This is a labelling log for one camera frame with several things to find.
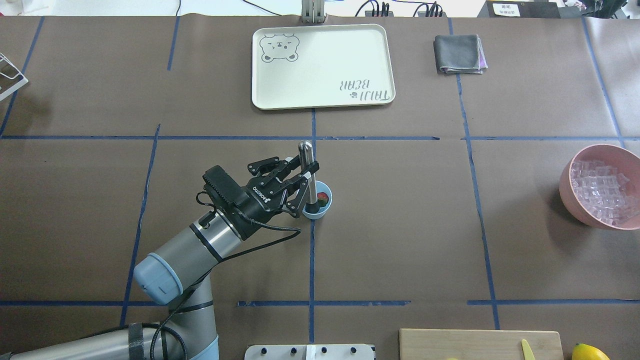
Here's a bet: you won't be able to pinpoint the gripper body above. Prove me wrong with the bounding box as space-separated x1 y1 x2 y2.
202 165 282 240

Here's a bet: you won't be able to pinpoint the steel muddler black tip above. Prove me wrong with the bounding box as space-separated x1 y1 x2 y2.
298 140 320 214

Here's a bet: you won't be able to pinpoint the red strawberry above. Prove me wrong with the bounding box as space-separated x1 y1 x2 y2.
317 191 331 208

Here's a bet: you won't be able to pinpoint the clear ice cubes pile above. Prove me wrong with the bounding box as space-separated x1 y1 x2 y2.
569 160 639 226

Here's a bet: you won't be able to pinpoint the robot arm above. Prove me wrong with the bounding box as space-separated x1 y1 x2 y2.
1 155 319 360

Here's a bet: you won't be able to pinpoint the blue plastic cup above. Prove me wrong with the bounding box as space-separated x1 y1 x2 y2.
302 180 333 220

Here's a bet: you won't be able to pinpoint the metal cup rack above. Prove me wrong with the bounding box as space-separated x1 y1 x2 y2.
0 53 29 101

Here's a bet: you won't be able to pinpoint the cream bear tray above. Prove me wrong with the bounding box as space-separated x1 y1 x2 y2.
251 23 396 110

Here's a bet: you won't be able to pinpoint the orange black power strips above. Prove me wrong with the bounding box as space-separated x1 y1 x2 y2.
354 0 446 18

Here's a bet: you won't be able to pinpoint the bamboo cutting board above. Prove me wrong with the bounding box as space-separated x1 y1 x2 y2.
398 328 564 360

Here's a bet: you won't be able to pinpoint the grey folded cloth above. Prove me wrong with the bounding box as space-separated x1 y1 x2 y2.
433 34 489 75

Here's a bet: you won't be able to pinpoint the black box with label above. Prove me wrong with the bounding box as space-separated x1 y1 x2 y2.
477 0 562 19

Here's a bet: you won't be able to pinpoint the yellow plastic knife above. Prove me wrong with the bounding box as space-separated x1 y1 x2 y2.
520 339 536 360

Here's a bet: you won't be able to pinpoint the pink bowl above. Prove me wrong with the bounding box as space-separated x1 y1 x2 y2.
558 144 640 231

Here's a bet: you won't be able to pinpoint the yellow lemon outer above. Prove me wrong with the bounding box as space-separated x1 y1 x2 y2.
571 342 610 360

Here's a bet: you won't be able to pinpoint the white pole mount base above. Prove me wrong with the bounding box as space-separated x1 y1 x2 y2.
244 343 377 360

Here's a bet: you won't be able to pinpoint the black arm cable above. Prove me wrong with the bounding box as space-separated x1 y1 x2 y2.
150 192 302 360

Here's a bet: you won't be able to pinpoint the aluminium frame post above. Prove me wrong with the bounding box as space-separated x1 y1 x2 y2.
301 0 326 24

